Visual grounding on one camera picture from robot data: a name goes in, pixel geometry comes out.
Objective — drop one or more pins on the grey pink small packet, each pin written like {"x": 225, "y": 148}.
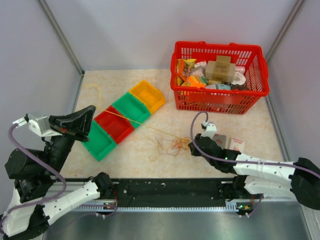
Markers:
{"x": 220, "y": 140}

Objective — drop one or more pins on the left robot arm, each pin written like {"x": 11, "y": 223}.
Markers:
{"x": 39, "y": 195}

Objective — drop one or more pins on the brown cardboard box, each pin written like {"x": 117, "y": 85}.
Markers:
{"x": 221, "y": 69}

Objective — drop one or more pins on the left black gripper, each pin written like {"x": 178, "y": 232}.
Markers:
{"x": 68, "y": 125}

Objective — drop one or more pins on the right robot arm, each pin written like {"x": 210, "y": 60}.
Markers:
{"x": 298, "y": 180}

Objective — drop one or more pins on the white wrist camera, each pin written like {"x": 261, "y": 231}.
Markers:
{"x": 209, "y": 128}
{"x": 38, "y": 124}

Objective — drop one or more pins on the lower green plastic bin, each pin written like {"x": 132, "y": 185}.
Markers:
{"x": 100, "y": 143}

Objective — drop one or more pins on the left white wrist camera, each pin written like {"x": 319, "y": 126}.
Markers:
{"x": 38, "y": 124}

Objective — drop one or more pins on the upper green plastic bin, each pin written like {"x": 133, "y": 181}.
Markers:
{"x": 133, "y": 109}

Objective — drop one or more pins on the white red label card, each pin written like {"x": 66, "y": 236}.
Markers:
{"x": 237, "y": 144}

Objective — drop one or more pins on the orange snack box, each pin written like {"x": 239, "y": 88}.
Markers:
{"x": 194, "y": 81}

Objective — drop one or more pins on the green plastic bin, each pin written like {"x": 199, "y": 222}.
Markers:
{"x": 133, "y": 109}
{"x": 100, "y": 143}

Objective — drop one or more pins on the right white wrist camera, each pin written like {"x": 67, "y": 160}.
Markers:
{"x": 209, "y": 128}

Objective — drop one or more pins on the white tape roll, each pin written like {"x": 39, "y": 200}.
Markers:
{"x": 238, "y": 79}

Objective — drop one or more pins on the yellow plastic bin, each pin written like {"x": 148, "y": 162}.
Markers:
{"x": 149, "y": 95}

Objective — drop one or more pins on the grey slotted cable duct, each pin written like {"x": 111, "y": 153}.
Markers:
{"x": 106, "y": 207}

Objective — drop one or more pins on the red plastic bin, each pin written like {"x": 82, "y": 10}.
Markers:
{"x": 114, "y": 123}

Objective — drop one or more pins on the red plastic shopping basket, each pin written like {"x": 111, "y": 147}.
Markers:
{"x": 236, "y": 102}

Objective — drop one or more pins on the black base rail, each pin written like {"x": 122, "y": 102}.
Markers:
{"x": 174, "y": 192}

